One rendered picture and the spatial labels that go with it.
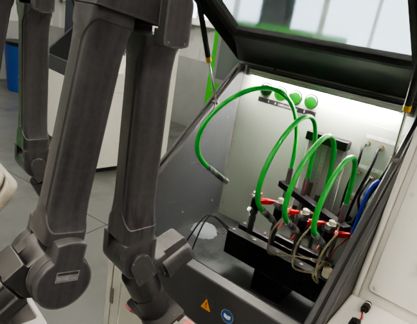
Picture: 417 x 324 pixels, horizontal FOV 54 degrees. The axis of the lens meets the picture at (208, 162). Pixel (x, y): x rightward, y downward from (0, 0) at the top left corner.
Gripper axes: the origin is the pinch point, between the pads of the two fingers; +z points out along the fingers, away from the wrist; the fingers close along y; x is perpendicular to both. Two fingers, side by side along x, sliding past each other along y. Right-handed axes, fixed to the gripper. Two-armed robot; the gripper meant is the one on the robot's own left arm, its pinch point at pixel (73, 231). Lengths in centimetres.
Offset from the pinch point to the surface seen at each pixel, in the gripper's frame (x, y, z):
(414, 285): -52, -68, 19
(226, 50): -235, 204, 83
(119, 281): -4.9, 3.8, 31.2
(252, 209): -45, -21, 15
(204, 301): -16.0, -29.4, 21.7
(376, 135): -86, -37, 6
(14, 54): -130, 574, 110
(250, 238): -40, -24, 22
